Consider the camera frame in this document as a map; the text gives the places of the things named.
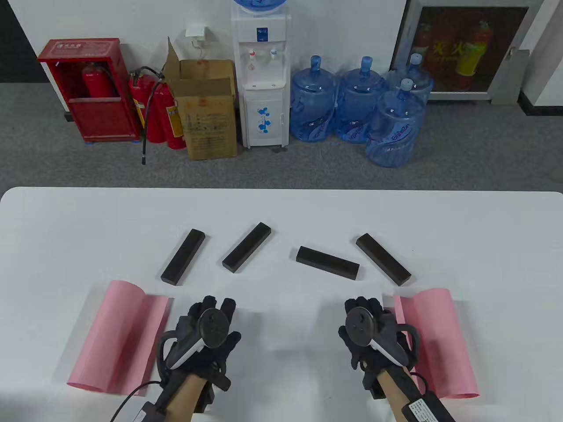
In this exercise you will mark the person's left hand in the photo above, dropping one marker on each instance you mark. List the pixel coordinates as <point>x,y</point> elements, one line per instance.
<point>217,358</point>

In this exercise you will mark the person's right hand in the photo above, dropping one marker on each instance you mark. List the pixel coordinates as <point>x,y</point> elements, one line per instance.
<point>363,358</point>

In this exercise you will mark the black and white tracking controller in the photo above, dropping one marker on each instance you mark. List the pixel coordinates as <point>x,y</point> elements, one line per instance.
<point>358,323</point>
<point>213,327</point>

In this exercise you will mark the pink paper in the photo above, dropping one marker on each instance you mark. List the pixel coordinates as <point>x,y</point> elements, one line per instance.
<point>114,334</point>
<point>444,343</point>

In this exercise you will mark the dark wooden bar paperweight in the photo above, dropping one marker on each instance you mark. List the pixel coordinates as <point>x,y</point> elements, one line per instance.
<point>327,262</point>
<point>383,259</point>
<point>182,257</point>
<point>246,247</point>

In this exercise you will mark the person's left forearm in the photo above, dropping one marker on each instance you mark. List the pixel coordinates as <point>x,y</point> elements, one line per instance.
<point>184,395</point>

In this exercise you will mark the black wrist sensor box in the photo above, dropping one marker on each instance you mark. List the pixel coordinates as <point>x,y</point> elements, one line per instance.
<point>424,409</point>
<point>147,413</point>

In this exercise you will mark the blue water jug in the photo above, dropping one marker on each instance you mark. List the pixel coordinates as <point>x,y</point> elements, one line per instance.
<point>420,81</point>
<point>358,105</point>
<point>393,132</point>
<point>312,105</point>

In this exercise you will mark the open cardboard box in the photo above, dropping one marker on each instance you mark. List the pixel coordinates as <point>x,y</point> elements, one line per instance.
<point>209,127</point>

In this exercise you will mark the red fire extinguisher yellow label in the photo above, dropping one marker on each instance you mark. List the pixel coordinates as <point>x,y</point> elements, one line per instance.
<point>165,110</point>

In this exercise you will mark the red fire extinguisher cabinet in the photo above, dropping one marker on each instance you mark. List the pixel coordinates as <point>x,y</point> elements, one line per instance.
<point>103,118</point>

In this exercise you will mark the white water dispenser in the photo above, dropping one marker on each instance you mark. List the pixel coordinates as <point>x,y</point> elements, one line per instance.
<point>264,88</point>

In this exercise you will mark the grey glass-door fire cabinet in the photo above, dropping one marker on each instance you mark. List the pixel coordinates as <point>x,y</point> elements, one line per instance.
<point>462,94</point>

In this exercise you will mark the red extinguisher inside red cabinet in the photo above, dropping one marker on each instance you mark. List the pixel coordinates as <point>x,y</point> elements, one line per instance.
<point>97,83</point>

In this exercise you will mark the red extinguisher behind glass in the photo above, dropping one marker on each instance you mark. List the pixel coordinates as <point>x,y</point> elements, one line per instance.
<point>423,41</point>
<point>477,44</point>

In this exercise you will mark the blue bottle on dispenser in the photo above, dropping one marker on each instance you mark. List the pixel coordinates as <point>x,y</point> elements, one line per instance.
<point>259,3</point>

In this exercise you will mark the white wall socket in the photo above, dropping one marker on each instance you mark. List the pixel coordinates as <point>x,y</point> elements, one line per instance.
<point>195,31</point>

